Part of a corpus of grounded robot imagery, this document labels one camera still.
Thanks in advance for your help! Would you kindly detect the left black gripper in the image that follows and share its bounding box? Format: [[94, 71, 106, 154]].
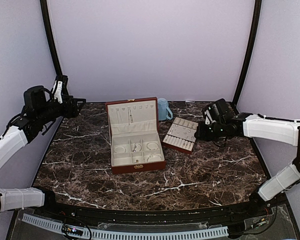
[[36, 94, 86, 125]]

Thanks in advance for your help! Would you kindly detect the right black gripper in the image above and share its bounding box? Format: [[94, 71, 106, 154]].
[[195, 120, 225, 142]]

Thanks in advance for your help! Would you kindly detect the brown jewelry tray cream lining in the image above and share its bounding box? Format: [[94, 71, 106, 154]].
[[162, 117, 199, 154]]

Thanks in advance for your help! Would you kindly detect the brown jewelry box cream lining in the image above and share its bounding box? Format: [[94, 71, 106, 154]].
[[105, 97, 166, 174]]

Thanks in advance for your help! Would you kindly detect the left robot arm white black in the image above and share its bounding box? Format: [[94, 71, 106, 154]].
[[0, 83, 86, 218]]

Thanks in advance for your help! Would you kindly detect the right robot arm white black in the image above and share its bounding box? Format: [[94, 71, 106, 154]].
[[194, 113, 300, 217]]

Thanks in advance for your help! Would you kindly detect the light blue upside-down mug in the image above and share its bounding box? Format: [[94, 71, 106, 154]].
[[157, 98, 173, 121]]

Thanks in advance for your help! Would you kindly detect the small circuit board with leds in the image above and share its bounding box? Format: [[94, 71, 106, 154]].
[[61, 224, 84, 236]]

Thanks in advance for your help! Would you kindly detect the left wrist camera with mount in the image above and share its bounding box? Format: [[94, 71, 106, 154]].
[[51, 75, 69, 104]]

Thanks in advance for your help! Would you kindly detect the beaded necklace in lid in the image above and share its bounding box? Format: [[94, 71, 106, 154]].
[[127, 106, 135, 126]]

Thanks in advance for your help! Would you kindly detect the black front table rail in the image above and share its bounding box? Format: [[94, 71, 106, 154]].
[[33, 202, 275, 226]]

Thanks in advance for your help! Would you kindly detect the black right corner post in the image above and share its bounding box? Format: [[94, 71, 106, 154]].
[[231, 0, 262, 108]]

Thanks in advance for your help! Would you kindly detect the black corner post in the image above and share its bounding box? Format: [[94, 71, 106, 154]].
[[39, 0, 63, 76], [231, 0, 262, 108]]

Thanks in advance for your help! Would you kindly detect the black left corner post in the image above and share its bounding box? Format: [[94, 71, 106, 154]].
[[39, 0, 63, 76]]

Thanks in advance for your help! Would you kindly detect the white slotted cable duct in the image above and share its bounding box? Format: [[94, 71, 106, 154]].
[[21, 214, 229, 240]]

